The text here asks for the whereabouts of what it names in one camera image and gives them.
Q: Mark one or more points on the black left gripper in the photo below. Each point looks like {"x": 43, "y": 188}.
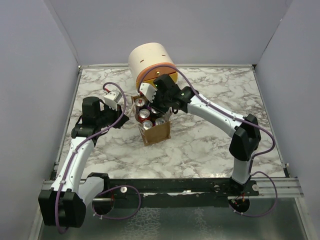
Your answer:
{"x": 117, "y": 113}

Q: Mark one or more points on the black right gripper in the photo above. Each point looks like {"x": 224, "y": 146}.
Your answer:
{"x": 154, "y": 106}

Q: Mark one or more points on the black yellow can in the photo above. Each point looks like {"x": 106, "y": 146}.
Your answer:
{"x": 155, "y": 112}

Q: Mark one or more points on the silver blue energy drink can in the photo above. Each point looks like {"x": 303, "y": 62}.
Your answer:
{"x": 140, "y": 102}

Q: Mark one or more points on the red cola can front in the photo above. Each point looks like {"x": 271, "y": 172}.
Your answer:
{"x": 144, "y": 115}

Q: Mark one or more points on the red cola can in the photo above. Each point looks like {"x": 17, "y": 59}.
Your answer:
{"x": 144, "y": 115}
{"x": 147, "y": 124}

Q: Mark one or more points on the brown canvas bag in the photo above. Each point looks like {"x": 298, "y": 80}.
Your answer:
{"x": 157, "y": 133}

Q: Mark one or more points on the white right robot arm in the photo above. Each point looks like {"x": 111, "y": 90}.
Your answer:
{"x": 245, "y": 137}

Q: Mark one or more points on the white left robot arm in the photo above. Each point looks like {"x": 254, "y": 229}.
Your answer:
{"x": 65, "y": 203}

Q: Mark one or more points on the cream round drawer cabinet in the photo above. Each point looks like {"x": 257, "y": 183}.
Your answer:
{"x": 149, "y": 55}

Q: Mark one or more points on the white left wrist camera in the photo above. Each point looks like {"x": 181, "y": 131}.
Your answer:
{"x": 112, "y": 98}

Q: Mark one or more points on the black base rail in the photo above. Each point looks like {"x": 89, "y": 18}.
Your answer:
{"x": 131, "y": 193}

